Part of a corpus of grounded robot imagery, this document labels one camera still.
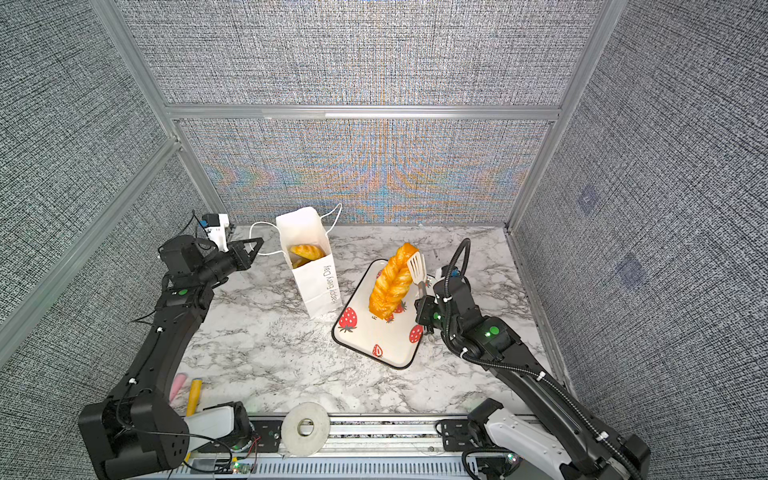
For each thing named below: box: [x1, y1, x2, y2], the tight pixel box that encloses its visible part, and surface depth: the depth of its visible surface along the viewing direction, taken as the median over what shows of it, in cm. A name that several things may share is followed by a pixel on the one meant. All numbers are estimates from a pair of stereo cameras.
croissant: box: [290, 244, 326, 269], surface depth 95 cm
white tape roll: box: [281, 401, 331, 459], surface depth 76 cm
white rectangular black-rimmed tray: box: [332, 259, 425, 370], surface depth 94 cm
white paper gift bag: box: [249, 203, 343, 318], surface depth 90 cm
